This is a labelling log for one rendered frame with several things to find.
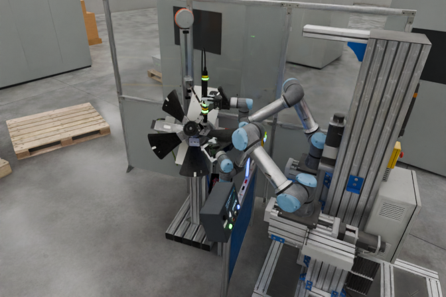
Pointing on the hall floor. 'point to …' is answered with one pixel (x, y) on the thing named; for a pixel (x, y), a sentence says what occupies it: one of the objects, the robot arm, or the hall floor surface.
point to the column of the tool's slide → (183, 80)
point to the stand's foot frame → (188, 230)
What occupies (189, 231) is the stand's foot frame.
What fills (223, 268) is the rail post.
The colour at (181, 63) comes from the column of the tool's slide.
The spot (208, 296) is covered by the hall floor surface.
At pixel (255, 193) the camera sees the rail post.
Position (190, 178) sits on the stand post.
